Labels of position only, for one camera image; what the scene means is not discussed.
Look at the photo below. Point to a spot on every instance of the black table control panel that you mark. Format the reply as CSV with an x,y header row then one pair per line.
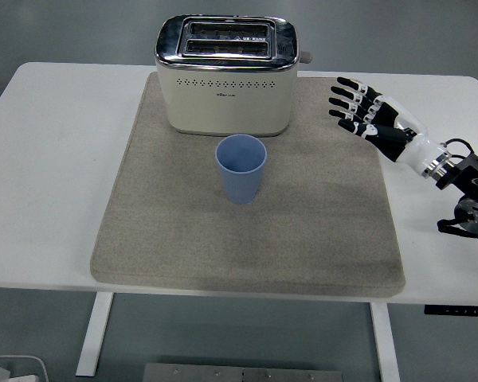
x,y
458,310

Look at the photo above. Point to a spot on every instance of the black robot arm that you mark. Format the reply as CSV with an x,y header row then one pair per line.
x,y
472,179

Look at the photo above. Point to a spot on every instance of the beige felt mat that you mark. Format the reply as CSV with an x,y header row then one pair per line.
x,y
231,238

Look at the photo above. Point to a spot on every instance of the blue plastic cup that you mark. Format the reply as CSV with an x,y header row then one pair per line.
x,y
241,187

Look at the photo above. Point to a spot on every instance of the grey metal plate with screws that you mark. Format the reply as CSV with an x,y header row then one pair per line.
x,y
243,374

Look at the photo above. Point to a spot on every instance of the cream and chrome toaster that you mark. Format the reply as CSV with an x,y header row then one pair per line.
x,y
227,103

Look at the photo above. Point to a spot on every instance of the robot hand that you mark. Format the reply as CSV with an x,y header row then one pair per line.
x,y
416,153

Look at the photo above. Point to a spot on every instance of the white table leg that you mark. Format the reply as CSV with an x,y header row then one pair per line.
x,y
93,338
386,346

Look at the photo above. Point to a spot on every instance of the white plastic bin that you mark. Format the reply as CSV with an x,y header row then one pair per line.
x,y
28,364

